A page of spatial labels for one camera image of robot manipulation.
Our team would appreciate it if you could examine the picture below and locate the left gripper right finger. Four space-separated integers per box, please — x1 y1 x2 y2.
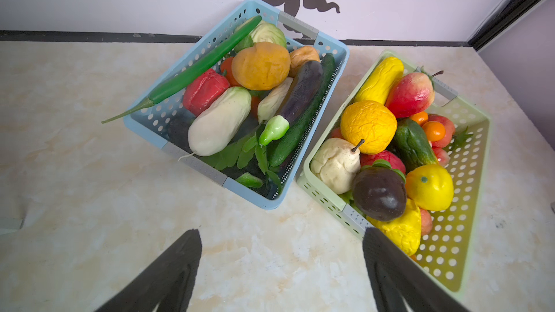
362 227 468 311

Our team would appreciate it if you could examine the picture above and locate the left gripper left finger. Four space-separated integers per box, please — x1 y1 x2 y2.
98 229 202 311

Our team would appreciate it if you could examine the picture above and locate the wrinkled yellow orange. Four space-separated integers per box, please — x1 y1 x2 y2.
340 101 397 155

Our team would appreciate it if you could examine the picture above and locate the red yellow apple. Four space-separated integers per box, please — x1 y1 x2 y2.
385 71 443 118

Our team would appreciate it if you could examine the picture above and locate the yellow bell pepper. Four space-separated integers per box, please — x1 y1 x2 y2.
367 199 422 257

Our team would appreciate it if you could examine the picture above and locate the green plastic basket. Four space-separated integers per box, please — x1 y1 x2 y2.
298 51 490 293

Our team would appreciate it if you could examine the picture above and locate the dark purple mangosteen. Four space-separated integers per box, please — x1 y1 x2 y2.
351 160 408 222

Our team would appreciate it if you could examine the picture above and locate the yellow lemon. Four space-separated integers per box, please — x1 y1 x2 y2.
406 164 454 212

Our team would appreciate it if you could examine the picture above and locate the pink dragon fruit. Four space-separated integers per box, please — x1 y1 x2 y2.
360 150 407 174

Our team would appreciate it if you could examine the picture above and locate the cream pear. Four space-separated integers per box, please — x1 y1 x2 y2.
310 138 364 195

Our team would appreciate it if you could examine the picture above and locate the green papaya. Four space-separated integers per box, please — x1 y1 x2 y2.
389 118 439 173

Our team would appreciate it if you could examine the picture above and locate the green leafy vegetable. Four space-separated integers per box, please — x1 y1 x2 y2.
199 125 283 195

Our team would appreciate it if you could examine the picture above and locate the small orange tangerine lower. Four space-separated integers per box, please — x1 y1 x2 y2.
421 121 447 142

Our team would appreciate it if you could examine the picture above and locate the small orange tangerine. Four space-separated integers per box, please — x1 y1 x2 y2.
421 121 447 142
410 111 429 126

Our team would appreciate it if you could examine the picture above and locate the red peach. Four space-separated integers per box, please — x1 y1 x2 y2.
429 114 455 148

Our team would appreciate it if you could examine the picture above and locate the blue plastic basket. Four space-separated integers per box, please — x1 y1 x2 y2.
122 0 349 209

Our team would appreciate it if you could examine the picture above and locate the small orange tangerine upper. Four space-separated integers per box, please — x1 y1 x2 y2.
410 111 429 126

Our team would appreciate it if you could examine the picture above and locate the white radish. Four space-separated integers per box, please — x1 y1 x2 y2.
188 87 251 157

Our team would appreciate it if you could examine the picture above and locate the dark green cucumber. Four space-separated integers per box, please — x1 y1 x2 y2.
268 54 335 168

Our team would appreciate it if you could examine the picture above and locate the yellow corn cob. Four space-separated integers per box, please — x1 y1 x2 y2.
355 56 405 105

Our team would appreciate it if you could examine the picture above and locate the red bell pepper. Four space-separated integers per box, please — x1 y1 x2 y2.
182 69 230 117

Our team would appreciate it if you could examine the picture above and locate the long green chili pepper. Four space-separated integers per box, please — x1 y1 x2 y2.
101 15 262 124

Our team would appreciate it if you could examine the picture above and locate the purple eggplant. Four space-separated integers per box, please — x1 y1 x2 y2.
258 60 323 146

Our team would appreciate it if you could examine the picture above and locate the red tomato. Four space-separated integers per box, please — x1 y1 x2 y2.
220 56 241 87

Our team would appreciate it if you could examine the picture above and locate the brown potato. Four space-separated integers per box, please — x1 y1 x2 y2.
288 46 320 77

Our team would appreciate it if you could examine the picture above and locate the green cabbage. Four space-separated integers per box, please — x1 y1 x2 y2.
234 20 287 53

